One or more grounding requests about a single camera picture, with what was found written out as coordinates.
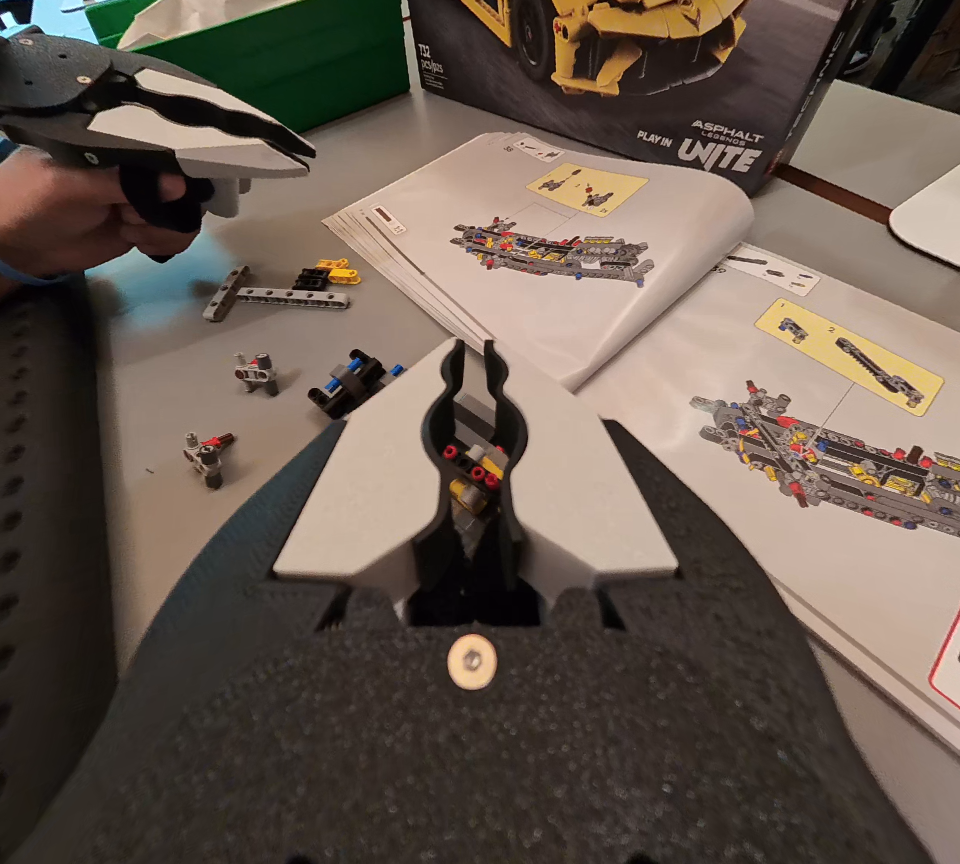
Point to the large grey connector assembly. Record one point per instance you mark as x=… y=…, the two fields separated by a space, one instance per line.
x=259 y=375

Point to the lego instruction booklet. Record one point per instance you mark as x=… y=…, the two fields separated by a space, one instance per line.
x=675 y=324

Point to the black lego connector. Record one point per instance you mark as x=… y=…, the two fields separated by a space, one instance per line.
x=311 y=279

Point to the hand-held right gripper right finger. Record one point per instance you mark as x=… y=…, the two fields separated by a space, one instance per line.
x=592 y=497

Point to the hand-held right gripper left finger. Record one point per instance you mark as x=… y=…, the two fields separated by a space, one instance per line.
x=360 y=497

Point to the long grey lego beam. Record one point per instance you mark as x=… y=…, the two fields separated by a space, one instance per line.
x=300 y=298

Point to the small grey connector red pin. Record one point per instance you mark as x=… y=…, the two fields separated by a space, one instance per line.
x=204 y=459

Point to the person's left hand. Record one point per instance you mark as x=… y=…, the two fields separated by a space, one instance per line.
x=60 y=212

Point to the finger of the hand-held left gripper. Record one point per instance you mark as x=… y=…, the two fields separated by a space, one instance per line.
x=176 y=86
x=217 y=156

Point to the short grey lego beam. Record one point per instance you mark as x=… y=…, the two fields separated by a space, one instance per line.
x=225 y=294

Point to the green plastic bin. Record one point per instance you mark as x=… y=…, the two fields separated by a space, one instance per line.
x=300 y=69

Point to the lego car chassis model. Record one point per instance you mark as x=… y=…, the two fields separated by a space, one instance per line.
x=337 y=392

